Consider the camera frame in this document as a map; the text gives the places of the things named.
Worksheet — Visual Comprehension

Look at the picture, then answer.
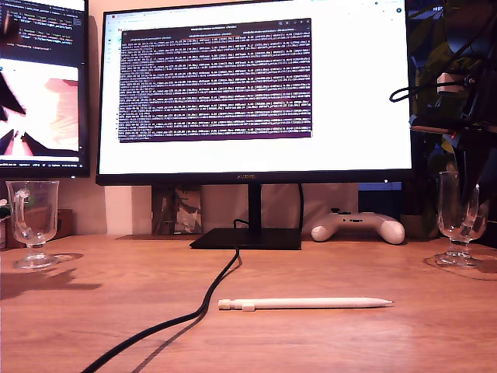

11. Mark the small footed glass cup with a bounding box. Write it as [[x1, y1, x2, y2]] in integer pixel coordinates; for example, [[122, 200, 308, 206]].
[[433, 170, 490, 269], [5, 180, 61, 270]]

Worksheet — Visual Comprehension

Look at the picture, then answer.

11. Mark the white pen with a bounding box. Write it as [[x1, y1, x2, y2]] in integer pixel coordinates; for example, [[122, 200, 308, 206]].
[[217, 297, 394, 312]]

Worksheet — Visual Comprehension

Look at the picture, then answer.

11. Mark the black monitor with code editor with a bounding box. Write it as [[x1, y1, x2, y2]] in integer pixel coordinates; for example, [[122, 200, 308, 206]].
[[0, 0, 91, 179]]

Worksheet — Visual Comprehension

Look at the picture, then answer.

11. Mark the pale plant pot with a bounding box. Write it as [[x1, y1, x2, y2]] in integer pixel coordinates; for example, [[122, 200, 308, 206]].
[[399, 212, 440, 239]]

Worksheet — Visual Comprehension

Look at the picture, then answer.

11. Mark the white game controller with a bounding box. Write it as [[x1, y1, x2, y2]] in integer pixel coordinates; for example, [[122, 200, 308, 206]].
[[310, 208, 406, 245]]

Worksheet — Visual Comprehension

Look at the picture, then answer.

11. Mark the green leafy houseplant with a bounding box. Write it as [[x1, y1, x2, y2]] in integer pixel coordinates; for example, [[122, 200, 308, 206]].
[[407, 0, 497, 234]]

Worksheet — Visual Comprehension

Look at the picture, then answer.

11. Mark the large black Huawei monitor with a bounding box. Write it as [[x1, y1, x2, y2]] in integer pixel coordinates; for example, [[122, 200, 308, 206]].
[[95, 0, 415, 187]]

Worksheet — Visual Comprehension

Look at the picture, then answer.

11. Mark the brown cardboard box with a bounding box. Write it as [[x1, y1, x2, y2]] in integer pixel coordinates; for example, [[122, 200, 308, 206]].
[[7, 208, 75, 248]]

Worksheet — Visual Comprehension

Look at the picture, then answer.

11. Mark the flat brown mat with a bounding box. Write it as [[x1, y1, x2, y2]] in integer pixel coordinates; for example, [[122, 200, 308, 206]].
[[116, 232, 203, 242]]

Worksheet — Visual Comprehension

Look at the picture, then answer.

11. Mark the camouflage pattern box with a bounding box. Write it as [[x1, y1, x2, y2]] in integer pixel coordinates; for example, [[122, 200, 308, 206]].
[[152, 185, 203, 235]]

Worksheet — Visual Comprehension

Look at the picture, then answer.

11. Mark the black monitor stand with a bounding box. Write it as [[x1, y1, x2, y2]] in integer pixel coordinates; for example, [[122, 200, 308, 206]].
[[189, 182, 303, 250]]

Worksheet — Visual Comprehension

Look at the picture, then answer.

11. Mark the pale grey camera box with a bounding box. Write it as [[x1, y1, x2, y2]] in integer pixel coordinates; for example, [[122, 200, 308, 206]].
[[436, 72, 467, 96]]

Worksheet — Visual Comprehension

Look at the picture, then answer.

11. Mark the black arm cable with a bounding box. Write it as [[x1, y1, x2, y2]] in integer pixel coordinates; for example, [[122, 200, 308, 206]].
[[389, 7, 497, 103]]

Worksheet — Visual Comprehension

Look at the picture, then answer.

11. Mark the thick black table cable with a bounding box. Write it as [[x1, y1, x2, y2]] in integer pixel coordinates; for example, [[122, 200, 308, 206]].
[[79, 218, 249, 373]]

